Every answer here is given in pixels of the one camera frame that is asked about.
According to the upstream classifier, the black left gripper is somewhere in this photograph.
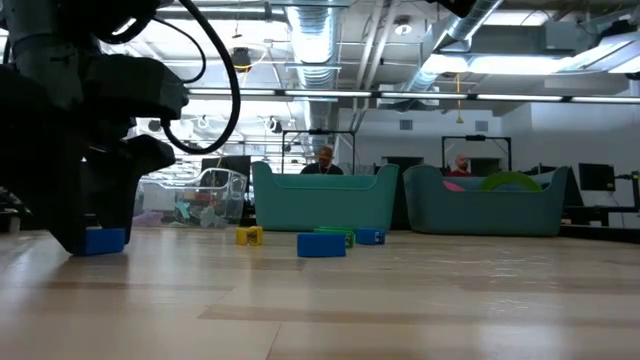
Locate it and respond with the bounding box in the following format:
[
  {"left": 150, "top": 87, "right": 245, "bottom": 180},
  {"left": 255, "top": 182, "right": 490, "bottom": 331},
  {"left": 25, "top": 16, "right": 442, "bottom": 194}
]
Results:
[{"left": 0, "top": 49, "right": 177, "bottom": 256}]

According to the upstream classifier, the blue mini stapler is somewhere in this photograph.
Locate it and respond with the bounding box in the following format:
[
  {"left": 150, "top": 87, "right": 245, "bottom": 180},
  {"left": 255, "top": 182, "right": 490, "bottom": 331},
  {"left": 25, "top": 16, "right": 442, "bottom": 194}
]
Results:
[
  {"left": 355, "top": 227, "right": 387, "bottom": 246},
  {"left": 74, "top": 227, "right": 127, "bottom": 257},
  {"left": 297, "top": 232, "right": 348, "bottom": 259}
]

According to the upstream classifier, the yellow mini stapler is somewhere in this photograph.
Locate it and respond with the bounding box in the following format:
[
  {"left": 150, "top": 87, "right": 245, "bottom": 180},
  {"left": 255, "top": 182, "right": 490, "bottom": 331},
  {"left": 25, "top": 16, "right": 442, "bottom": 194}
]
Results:
[{"left": 235, "top": 225, "right": 264, "bottom": 247}]

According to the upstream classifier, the green tape roll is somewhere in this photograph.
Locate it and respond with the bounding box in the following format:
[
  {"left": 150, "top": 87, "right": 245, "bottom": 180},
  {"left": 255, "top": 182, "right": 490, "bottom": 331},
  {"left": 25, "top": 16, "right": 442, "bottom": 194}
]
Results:
[{"left": 479, "top": 170, "right": 544, "bottom": 193}]

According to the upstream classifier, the clear plastic bin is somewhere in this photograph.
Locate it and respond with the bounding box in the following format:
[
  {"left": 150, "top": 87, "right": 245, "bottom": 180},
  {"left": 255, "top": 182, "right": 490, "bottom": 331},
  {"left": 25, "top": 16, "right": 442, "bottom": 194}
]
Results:
[{"left": 132, "top": 167, "right": 249, "bottom": 227}]

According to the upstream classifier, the black computer monitor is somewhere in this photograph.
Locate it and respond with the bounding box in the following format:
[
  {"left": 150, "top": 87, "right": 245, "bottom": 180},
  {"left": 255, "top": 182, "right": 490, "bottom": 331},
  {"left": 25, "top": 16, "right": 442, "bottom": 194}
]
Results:
[
  {"left": 578, "top": 162, "right": 617, "bottom": 193},
  {"left": 200, "top": 154, "right": 252, "bottom": 201}
]

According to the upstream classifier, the teal plastic bin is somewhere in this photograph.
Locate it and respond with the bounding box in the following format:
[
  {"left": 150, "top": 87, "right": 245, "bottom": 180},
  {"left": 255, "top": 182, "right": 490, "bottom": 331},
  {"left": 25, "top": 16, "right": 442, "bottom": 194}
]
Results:
[{"left": 251, "top": 160, "right": 400, "bottom": 234}]

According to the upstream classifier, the person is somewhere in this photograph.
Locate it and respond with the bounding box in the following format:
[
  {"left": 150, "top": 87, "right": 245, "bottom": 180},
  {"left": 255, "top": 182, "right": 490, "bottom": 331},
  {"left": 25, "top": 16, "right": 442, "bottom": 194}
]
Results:
[
  {"left": 299, "top": 144, "right": 345, "bottom": 176},
  {"left": 446, "top": 153, "right": 472, "bottom": 178}
]

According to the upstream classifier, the long ceiling light strip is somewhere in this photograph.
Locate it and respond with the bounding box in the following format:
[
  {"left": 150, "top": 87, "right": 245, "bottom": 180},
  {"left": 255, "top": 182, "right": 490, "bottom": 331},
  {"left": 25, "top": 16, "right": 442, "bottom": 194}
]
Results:
[{"left": 187, "top": 84, "right": 640, "bottom": 104}]

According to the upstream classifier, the dusty blue plastic bin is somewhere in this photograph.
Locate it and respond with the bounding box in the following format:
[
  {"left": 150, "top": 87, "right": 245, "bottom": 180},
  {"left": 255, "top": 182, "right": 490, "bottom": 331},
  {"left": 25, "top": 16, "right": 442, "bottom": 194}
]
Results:
[{"left": 403, "top": 164, "right": 572, "bottom": 237}]

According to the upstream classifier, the black office desk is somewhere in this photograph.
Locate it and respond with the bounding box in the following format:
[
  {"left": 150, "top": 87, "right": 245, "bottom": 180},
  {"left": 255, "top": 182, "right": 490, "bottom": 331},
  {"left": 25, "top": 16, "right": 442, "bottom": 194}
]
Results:
[{"left": 564, "top": 204, "right": 640, "bottom": 227}]

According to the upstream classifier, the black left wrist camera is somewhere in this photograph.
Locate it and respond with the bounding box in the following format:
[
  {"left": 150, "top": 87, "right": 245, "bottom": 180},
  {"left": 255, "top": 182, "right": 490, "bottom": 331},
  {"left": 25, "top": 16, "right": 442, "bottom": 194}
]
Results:
[{"left": 82, "top": 53, "right": 190, "bottom": 124}]

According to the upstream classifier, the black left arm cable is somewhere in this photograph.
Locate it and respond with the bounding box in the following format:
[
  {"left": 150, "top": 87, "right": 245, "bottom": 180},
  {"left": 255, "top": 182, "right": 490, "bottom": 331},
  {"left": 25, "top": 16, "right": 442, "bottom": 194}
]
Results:
[{"left": 159, "top": 0, "right": 242, "bottom": 156}]

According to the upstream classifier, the black ceiling cord reel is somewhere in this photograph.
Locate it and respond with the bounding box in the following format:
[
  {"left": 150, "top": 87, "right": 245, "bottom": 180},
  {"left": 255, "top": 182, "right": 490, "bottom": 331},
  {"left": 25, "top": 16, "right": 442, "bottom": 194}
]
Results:
[{"left": 229, "top": 46, "right": 253, "bottom": 74}]

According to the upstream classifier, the silver ventilation duct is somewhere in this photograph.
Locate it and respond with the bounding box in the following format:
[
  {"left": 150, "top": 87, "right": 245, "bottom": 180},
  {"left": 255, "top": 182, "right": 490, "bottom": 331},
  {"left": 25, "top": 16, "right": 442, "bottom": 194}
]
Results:
[
  {"left": 285, "top": 0, "right": 342, "bottom": 174},
  {"left": 394, "top": 0, "right": 505, "bottom": 109}
]

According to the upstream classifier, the yellow hanging cord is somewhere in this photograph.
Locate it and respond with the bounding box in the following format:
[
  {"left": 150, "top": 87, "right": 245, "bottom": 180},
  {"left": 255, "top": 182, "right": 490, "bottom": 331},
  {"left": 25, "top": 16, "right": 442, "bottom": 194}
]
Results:
[{"left": 454, "top": 72, "right": 465, "bottom": 125}]

